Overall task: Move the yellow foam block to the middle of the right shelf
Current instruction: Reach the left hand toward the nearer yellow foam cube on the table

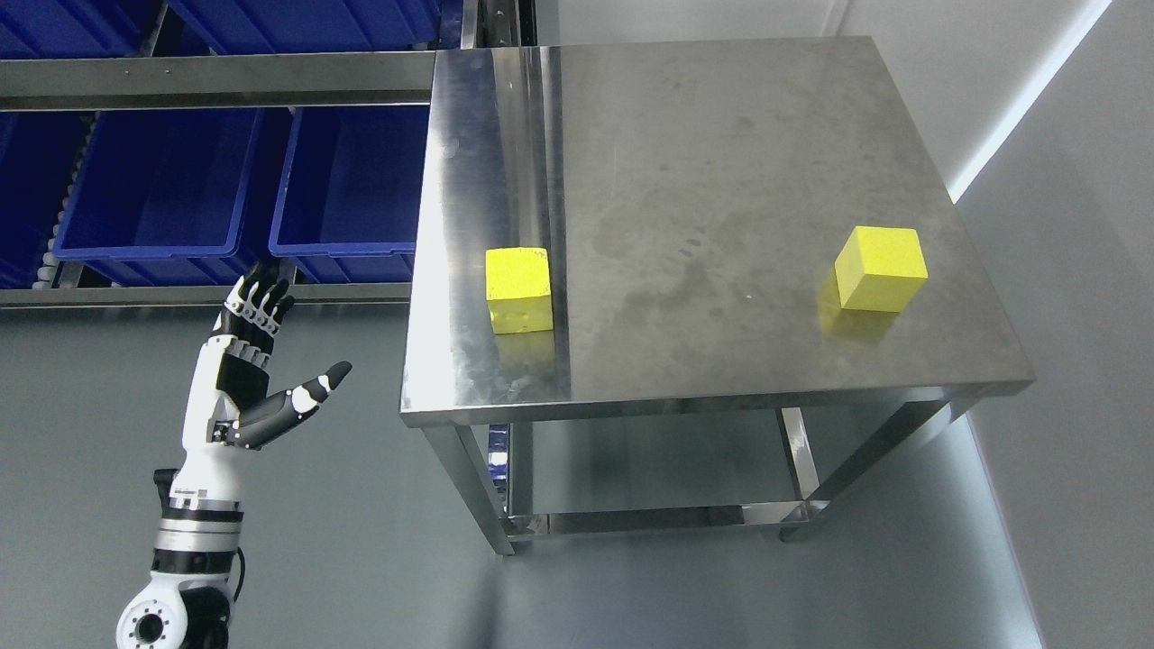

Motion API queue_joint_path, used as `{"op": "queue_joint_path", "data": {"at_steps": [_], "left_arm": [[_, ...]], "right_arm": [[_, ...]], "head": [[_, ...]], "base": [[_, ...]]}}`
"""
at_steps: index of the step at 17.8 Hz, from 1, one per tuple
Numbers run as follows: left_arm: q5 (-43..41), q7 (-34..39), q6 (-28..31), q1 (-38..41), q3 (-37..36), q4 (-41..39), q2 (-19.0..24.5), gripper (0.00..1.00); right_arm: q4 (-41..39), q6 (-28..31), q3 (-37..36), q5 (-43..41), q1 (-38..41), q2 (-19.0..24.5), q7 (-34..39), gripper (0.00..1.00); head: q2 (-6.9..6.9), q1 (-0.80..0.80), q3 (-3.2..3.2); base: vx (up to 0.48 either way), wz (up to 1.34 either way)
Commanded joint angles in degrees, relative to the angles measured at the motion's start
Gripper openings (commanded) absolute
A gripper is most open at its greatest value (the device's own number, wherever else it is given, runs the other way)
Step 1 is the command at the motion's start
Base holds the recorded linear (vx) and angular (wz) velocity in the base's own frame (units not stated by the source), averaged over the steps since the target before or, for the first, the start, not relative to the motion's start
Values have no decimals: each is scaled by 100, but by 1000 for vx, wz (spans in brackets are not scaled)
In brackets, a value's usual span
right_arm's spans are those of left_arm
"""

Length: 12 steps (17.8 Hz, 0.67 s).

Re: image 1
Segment stainless steel table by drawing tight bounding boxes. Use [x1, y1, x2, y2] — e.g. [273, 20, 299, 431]
[399, 36, 1035, 555]

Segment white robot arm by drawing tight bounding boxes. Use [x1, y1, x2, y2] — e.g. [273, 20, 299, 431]
[114, 264, 352, 648]

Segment blue bin middle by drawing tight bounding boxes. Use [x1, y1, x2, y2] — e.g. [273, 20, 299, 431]
[52, 109, 268, 288]

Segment blue bin upper shelf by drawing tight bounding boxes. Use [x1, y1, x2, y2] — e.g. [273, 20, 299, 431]
[1, 1, 464, 60]

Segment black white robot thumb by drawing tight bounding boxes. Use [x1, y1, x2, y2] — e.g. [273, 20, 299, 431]
[227, 361, 352, 449]

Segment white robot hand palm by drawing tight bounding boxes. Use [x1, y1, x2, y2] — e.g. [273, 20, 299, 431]
[181, 336, 269, 483]

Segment blue bin far left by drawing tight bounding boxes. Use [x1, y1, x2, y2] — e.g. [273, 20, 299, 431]
[1, 112, 87, 290]

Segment blue bin right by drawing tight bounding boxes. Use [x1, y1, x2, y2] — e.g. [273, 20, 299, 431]
[268, 105, 429, 284]

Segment blue bin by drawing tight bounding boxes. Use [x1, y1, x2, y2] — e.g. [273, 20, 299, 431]
[268, 105, 429, 284]
[1, 112, 87, 290]
[52, 109, 268, 288]

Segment steel shelf rack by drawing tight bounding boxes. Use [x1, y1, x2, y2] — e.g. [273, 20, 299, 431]
[3, 1, 537, 311]

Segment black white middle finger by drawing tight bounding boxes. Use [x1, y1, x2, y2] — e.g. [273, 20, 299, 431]
[242, 277, 291, 348]

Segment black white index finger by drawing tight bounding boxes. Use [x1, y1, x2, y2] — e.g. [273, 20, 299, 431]
[257, 294, 294, 359]

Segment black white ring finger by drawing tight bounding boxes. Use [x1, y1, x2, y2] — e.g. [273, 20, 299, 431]
[215, 263, 279, 342]

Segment yellow foam block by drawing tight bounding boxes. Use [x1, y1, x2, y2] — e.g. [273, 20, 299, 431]
[485, 247, 554, 335]
[833, 225, 929, 313]

